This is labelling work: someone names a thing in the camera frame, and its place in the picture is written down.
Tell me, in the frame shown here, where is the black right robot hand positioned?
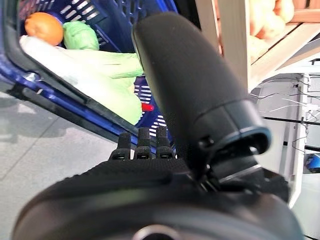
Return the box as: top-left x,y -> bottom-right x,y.
11,11 -> 305,240

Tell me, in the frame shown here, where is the blue plastic shopping basket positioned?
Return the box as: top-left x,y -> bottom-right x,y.
0,0 -> 181,161

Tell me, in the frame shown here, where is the wooden potato crate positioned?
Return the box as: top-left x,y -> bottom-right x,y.
247,0 -> 320,83

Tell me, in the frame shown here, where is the green white napa cabbage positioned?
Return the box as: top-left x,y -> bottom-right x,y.
19,34 -> 145,126
67,48 -> 145,78

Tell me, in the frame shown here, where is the orange fruit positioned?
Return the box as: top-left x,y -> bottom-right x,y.
24,11 -> 65,47

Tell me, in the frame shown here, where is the small blue object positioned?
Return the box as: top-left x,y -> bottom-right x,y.
305,152 -> 320,174

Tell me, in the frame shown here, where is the light green bell pepper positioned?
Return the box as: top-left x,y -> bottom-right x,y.
62,20 -> 101,51

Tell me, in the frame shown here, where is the brown potato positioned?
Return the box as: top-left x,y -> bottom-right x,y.
273,0 -> 296,22
249,13 -> 286,41

